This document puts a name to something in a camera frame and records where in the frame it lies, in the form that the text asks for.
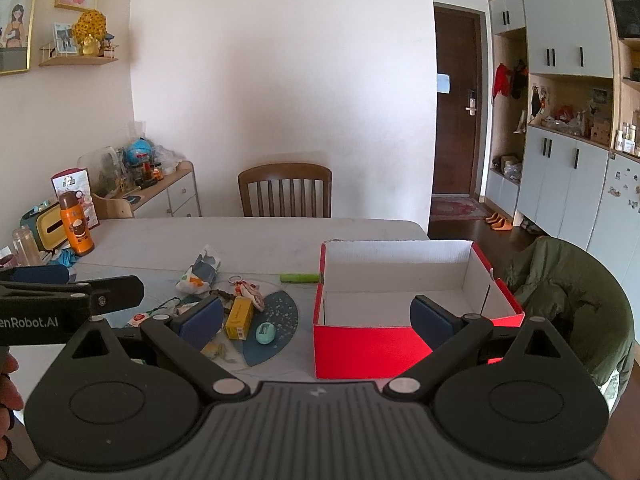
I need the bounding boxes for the green cylinder tube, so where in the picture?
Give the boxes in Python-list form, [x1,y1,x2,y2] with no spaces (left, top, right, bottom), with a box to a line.
[279,273,322,284]

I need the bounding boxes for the teal pencil sharpener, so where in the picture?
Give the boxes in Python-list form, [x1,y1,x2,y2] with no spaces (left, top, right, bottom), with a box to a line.
[255,322,277,346]

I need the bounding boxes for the orange thermos bottle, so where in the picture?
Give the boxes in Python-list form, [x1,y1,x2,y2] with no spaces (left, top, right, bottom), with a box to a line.
[58,191,94,257]

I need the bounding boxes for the green jacket on chair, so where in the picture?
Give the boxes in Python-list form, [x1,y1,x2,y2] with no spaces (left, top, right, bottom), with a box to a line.
[499,236,634,392]

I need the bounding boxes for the white sideboard cabinet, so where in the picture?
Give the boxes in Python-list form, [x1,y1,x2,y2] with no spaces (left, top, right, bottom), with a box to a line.
[92,160,202,219]

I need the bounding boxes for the red cardboard box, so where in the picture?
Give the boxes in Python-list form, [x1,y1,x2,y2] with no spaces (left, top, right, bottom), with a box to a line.
[312,240,524,380]

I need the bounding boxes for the framed family poster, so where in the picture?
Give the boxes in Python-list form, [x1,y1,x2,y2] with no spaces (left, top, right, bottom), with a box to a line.
[0,0,36,76]

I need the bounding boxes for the wall shelf with decor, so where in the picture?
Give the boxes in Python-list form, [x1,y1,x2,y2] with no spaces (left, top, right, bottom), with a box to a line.
[39,10,117,67]

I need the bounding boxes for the dark wooden door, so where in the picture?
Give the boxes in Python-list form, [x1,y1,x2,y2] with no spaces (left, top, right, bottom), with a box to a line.
[433,6,482,195]

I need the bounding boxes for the orange slippers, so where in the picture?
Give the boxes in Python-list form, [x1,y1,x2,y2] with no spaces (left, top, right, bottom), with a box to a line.
[485,212,513,232]

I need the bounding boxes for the patterned tissue pack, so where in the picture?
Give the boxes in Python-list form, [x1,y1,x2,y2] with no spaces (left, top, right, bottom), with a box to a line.
[176,245,221,295]

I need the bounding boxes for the wooden dining chair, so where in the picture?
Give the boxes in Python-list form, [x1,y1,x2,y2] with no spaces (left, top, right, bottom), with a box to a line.
[238,162,333,218]

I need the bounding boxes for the red patterned rug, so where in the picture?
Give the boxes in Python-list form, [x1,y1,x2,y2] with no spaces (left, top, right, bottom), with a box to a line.
[431,196,490,222]

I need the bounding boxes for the blue globe toy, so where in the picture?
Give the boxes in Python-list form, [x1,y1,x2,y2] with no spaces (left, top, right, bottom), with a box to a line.
[124,138,153,167]

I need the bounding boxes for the person's left hand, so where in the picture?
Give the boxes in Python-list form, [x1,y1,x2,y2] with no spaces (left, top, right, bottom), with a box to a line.
[0,353,25,460]

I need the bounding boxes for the bunny plush keychain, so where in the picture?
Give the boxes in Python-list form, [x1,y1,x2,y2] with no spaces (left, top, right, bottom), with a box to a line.
[228,275,265,312]

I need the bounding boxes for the blue round placemat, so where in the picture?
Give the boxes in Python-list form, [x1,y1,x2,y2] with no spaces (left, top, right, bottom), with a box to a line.
[242,290,299,367]

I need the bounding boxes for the white wall cabinet unit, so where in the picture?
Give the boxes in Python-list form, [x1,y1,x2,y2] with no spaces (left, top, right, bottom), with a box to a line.
[485,0,640,306]

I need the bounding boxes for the small yellow box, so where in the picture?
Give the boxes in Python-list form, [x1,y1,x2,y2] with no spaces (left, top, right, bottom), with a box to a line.
[224,296,254,340]

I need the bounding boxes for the red white snack bag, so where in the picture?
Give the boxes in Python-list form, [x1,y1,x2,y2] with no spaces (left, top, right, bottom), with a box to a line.
[51,168,100,230]

